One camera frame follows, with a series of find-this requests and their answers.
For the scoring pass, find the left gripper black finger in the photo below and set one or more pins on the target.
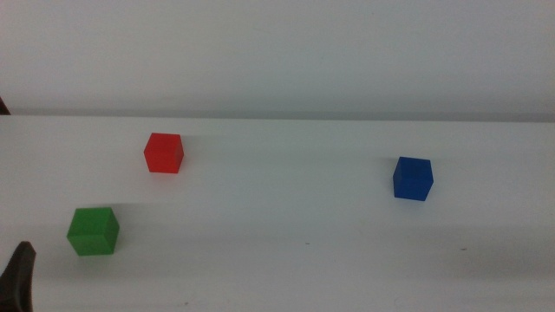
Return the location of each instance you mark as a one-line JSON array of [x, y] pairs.
[[17, 281]]

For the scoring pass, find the green cube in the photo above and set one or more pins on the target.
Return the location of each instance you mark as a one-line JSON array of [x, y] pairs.
[[92, 232]]

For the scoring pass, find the red cube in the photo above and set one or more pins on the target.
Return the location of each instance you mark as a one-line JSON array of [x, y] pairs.
[[163, 154]]

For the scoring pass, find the blue cube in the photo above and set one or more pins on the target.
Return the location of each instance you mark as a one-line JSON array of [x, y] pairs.
[[412, 180]]

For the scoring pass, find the dark brown object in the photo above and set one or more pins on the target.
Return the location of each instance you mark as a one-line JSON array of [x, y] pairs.
[[2, 109]]

